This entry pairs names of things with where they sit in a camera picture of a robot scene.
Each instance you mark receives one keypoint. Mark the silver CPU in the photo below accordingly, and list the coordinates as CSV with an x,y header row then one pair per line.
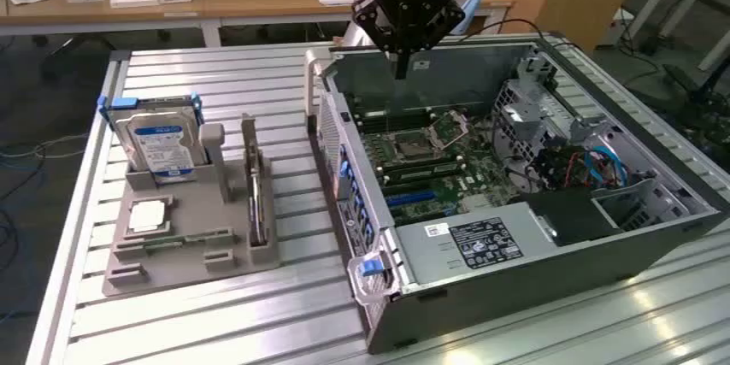
x,y
147,215

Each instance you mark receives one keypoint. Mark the graphics card with black cooler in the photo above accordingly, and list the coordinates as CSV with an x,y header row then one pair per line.
x,y
257,211

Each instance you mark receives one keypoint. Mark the CPU socket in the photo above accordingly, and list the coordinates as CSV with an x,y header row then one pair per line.
x,y
413,146

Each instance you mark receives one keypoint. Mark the grey metal bay bracket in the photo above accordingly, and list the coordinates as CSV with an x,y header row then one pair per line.
x,y
645,198

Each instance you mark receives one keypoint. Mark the hard disk in blue caddy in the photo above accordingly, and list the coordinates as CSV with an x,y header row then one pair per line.
x,y
159,143

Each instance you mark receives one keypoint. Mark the grey printed parts rack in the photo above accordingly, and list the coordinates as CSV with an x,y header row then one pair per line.
x,y
189,262

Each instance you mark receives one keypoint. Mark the black office chair base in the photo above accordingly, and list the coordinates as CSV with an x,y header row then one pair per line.
x,y
63,48

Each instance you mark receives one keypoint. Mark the green motherboard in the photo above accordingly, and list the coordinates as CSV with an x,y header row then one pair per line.
x,y
485,177

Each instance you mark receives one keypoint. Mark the black plastic shroud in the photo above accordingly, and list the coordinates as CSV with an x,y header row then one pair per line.
x,y
570,215

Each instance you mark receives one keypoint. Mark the perforated metal disk bay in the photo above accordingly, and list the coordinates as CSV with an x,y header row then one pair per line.
x,y
525,117

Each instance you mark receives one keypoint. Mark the black floor equipment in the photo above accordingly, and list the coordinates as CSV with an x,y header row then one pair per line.
x,y
701,100

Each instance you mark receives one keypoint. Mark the metal socket cover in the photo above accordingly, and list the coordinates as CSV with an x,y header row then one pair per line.
x,y
450,127

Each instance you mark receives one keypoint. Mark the blue expansion slot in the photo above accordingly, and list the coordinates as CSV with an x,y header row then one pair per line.
x,y
410,199

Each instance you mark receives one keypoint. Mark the open dark PC case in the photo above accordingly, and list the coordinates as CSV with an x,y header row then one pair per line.
x,y
513,296

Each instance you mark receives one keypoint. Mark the green RAM stick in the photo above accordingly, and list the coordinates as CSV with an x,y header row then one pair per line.
x,y
166,243

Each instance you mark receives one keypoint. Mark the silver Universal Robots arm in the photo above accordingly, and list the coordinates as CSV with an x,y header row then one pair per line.
x,y
358,32

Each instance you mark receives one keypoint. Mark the installed RAM stick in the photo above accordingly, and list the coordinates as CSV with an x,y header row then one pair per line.
x,y
422,169

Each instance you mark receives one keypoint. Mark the blue case latch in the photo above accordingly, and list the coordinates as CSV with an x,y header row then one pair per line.
x,y
371,266

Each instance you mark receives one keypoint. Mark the grey power supply unit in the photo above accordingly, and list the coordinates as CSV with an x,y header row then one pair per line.
x,y
422,254

